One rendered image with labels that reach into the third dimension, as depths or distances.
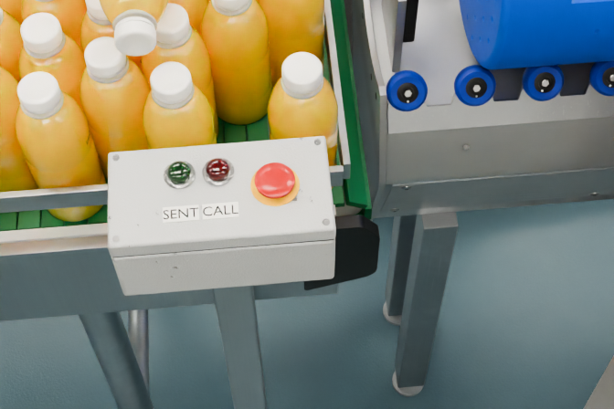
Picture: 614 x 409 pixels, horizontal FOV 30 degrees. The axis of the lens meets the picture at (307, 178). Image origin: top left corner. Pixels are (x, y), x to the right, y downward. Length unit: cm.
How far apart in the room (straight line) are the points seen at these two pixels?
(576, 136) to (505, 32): 25
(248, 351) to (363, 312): 89
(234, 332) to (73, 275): 19
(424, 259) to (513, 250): 65
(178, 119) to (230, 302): 21
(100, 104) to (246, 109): 20
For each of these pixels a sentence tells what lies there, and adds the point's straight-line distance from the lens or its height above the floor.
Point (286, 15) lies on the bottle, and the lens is 121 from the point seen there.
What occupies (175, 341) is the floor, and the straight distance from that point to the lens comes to 217.
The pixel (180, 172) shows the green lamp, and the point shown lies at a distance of 103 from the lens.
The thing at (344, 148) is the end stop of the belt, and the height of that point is 98.
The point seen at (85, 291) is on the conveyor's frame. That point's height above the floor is 79.
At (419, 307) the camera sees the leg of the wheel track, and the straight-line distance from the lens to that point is 177.
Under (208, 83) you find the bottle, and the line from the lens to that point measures 120.
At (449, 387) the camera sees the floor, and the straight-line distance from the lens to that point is 213.
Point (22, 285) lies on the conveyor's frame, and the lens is 133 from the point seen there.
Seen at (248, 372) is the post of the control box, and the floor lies 71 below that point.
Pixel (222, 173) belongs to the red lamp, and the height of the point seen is 111.
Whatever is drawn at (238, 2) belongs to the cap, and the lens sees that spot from 115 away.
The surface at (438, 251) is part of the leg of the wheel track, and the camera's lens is 161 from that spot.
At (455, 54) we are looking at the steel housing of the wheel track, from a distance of 133.
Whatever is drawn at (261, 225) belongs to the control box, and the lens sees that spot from 101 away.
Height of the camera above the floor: 198
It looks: 59 degrees down
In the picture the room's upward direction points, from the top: 1 degrees counter-clockwise
